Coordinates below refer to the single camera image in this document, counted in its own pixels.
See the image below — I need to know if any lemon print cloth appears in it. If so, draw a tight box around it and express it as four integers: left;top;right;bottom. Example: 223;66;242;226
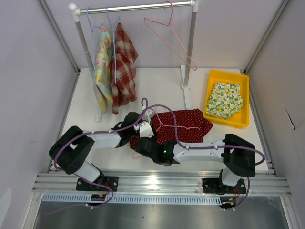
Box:
205;82;244;120

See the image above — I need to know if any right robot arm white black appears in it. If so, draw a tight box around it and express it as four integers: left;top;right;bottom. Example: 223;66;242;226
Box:
134;134;256;193

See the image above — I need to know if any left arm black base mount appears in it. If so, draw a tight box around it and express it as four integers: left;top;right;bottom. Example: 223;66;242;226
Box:
76;176;119;192

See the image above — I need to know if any blue wire hanger left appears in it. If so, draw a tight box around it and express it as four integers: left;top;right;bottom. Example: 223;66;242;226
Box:
86;7;103;83

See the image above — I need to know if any purple cable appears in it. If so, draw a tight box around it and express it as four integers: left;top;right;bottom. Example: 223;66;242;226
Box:
134;104;265;210
53;97;150;170

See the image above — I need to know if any yellow plastic tray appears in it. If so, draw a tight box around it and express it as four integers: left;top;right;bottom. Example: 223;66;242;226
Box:
203;69;249;128

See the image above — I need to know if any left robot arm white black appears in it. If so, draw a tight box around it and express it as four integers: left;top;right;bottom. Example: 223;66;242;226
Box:
49;112;153;191

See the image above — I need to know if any white slotted cable duct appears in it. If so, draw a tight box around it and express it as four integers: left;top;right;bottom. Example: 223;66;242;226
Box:
42;193;222;206

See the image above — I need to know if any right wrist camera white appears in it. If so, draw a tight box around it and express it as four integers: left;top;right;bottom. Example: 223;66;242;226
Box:
133;121;154;138

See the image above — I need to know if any clothes rack metal white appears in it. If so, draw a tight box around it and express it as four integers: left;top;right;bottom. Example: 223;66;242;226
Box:
69;0;199;110

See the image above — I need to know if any blue wire hanger right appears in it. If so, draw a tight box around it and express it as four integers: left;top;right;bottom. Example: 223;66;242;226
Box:
106;7;121;84

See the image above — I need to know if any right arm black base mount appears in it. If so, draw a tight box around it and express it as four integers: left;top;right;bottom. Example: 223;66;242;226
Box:
202;178;246;195

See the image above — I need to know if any pastel floral garment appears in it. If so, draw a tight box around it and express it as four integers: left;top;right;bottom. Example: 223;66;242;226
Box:
93;26;113;115

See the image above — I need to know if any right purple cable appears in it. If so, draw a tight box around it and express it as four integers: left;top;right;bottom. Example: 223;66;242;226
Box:
134;104;265;210

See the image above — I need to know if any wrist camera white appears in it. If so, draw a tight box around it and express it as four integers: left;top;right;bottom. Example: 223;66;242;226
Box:
143;109;156;123
133;121;154;138

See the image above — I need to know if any blue wire hanger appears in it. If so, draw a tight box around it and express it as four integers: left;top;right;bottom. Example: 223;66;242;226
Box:
86;7;103;83
106;7;121;84

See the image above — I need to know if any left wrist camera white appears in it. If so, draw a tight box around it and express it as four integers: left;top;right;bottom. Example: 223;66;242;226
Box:
143;109;156;123

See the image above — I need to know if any pink wire hanger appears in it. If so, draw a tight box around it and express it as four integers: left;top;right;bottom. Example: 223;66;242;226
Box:
132;112;200;159
143;0;198;71

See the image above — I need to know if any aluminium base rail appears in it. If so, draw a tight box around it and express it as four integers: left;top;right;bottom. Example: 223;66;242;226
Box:
32;170;292;197

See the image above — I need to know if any red plaid garment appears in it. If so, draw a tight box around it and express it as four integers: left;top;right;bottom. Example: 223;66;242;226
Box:
111;23;138;115

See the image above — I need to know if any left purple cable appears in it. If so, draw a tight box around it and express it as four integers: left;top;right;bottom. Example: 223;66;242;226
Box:
53;97;150;170

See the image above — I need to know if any red polka dot skirt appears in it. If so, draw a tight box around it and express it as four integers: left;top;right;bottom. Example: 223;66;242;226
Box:
129;108;214;151

